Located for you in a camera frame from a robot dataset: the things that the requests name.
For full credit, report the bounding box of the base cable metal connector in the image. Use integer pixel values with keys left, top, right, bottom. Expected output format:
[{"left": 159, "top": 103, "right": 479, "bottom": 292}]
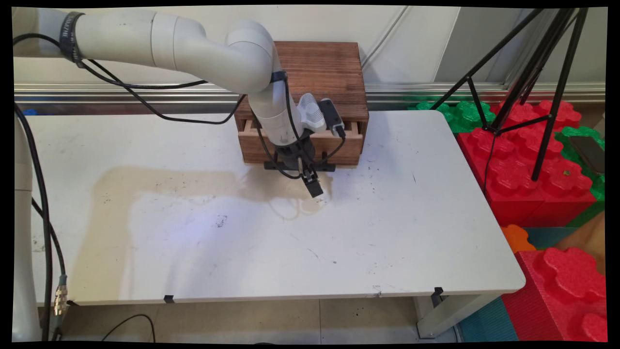
[{"left": 31, "top": 198, "right": 70, "bottom": 341}]

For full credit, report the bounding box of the thin black tripod cable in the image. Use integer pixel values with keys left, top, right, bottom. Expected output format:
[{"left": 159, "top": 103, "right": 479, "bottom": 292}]
[{"left": 482, "top": 133, "right": 496, "bottom": 192}]

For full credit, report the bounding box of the white ribbed camera mount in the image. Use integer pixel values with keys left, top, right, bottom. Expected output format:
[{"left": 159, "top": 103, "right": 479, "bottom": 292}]
[{"left": 296, "top": 93, "right": 328, "bottom": 133}]

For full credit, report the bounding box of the white wall cable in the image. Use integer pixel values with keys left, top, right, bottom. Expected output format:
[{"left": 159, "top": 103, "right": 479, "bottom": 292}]
[{"left": 361, "top": 7, "right": 411, "bottom": 69}]

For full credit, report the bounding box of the brown wooden drawer cabinet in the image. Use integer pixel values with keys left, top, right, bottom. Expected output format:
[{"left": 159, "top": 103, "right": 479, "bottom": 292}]
[{"left": 235, "top": 41, "right": 370, "bottom": 168}]

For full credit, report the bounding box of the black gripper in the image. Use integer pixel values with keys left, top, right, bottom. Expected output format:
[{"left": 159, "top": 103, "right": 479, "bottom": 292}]
[{"left": 275, "top": 140, "right": 325, "bottom": 198}]

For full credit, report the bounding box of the green foam block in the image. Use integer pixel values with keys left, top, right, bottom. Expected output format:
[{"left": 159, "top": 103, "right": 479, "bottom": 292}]
[
  {"left": 554, "top": 126, "right": 606, "bottom": 228},
  {"left": 408, "top": 100, "right": 497, "bottom": 134}
]

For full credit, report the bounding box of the aluminium wall rail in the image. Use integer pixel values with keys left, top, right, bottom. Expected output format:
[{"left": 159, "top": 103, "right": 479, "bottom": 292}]
[{"left": 14, "top": 83, "right": 606, "bottom": 105}]

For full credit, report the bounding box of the black velcro arm strap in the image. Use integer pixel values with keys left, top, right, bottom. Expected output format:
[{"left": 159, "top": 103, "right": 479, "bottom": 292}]
[{"left": 59, "top": 12, "right": 87, "bottom": 69}]

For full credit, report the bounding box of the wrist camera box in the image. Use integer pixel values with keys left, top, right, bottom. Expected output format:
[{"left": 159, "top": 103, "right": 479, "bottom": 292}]
[{"left": 319, "top": 97, "right": 346, "bottom": 139}]

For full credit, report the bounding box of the black drawer handle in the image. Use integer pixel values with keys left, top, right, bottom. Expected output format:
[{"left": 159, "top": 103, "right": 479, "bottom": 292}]
[{"left": 263, "top": 152, "right": 336, "bottom": 173}]

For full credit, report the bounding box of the dark smartphone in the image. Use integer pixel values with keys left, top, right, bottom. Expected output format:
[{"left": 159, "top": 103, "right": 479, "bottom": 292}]
[{"left": 569, "top": 135, "right": 606, "bottom": 175}]

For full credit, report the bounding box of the black camera cable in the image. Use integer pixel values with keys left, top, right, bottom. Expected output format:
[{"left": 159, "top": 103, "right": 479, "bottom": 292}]
[{"left": 14, "top": 33, "right": 347, "bottom": 168}]

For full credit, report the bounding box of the orange foam block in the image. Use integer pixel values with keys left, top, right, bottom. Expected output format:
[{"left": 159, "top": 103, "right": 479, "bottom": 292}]
[{"left": 501, "top": 224, "right": 536, "bottom": 254}]

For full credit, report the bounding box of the teal foam mat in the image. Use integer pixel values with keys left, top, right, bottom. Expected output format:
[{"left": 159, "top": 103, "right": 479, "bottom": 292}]
[{"left": 457, "top": 296, "right": 520, "bottom": 343}]

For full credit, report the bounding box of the large red foam block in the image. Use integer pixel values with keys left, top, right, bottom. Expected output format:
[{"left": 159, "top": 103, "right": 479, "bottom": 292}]
[{"left": 457, "top": 100, "right": 597, "bottom": 228}]

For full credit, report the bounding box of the thick black base cable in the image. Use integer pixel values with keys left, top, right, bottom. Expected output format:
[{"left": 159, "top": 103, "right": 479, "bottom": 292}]
[{"left": 14, "top": 104, "right": 53, "bottom": 343}]

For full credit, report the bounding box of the black floor cable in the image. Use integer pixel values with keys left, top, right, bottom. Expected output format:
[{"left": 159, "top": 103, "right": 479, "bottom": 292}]
[{"left": 101, "top": 314, "right": 156, "bottom": 343}]

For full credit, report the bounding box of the black gripper cable metal plug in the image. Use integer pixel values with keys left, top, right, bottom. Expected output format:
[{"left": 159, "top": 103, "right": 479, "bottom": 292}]
[{"left": 77, "top": 58, "right": 311, "bottom": 181}]

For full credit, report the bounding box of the black tripod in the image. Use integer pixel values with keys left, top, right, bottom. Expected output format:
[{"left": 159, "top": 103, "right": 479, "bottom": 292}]
[{"left": 430, "top": 7, "right": 589, "bottom": 183}]

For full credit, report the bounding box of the wooden drawer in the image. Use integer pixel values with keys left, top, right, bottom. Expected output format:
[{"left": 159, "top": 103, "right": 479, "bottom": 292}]
[{"left": 238, "top": 118, "right": 364, "bottom": 167}]

